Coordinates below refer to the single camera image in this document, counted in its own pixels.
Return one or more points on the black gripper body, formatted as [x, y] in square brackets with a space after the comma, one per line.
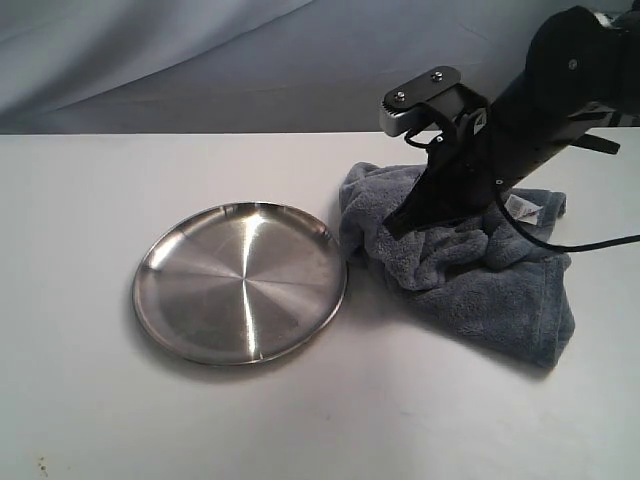
[456, 181]

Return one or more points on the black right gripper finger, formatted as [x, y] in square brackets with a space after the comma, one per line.
[406, 218]

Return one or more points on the grey-blue fluffy towel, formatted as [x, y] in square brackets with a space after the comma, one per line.
[479, 280]

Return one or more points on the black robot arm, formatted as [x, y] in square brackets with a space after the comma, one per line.
[581, 67]

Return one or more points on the round stainless steel plate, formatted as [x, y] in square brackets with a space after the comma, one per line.
[239, 284]

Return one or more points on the grey fabric backdrop curtain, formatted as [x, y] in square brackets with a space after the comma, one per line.
[71, 67]

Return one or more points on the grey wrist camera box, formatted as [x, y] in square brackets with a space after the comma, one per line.
[436, 97]

